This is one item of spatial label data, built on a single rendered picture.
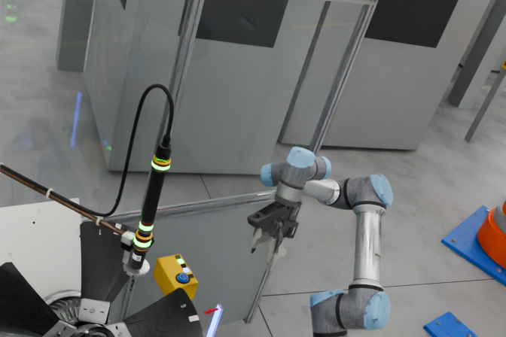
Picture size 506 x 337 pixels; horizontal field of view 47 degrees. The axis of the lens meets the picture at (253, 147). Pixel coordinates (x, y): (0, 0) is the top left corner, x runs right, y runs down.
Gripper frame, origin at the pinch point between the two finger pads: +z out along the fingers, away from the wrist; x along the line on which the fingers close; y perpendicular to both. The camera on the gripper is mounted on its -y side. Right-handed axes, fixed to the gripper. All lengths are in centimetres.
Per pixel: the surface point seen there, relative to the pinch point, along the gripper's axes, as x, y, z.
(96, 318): 15, -39, 28
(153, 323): 13.0, -20.6, 29.8
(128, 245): 6.6, -41.2, 0.3
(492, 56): 297, 564, -124
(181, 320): 11.5, -11.7, 28.4
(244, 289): 100, 98, 75
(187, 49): 68, -4, -48
